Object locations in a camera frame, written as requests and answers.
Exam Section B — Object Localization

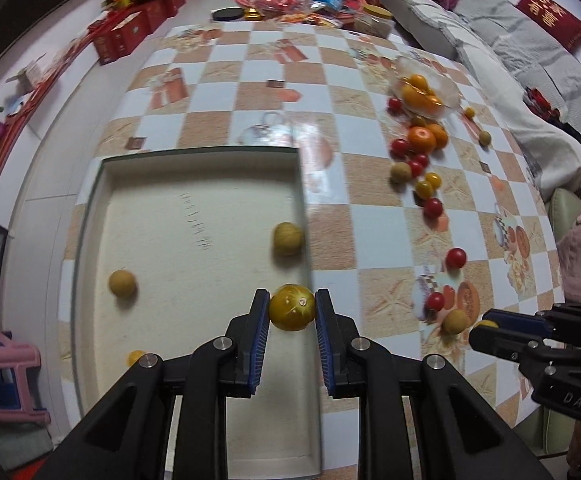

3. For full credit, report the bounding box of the yellow cherry tomato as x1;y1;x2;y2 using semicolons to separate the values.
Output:
269;284;316;332

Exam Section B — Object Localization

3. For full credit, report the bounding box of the brown longan fruit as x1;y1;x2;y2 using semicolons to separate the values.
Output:
478;130;492;148

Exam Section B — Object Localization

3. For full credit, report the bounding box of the red cherry tomato centre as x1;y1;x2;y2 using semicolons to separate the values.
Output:
445;247;467;271

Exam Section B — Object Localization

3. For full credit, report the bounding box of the red cherry tomato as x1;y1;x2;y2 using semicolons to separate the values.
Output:
387;96;403;114
445;247;467;271

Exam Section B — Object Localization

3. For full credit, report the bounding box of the pink plastic stool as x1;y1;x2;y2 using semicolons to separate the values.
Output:
0;332;51;426

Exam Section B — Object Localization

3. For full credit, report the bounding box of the shallow beige tray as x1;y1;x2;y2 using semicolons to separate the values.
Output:
71;145;322;479

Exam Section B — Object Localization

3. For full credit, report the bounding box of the large orange near bowl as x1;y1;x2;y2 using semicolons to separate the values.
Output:
407;126;437;155

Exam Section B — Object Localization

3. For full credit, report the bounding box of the yellow kumquat on table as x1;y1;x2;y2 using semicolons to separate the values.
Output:
464;107;476;119

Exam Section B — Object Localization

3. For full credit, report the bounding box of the grey sofa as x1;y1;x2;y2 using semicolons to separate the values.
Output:
381;0;581;200

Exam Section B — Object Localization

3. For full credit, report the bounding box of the glass fruit bowl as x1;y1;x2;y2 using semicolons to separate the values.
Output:
390;55;461;120

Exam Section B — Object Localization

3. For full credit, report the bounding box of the red embroidered cushion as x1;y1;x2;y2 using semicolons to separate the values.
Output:
516;0;581;53

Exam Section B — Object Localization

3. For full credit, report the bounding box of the red gift box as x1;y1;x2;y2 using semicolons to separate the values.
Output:
89;9;150;65

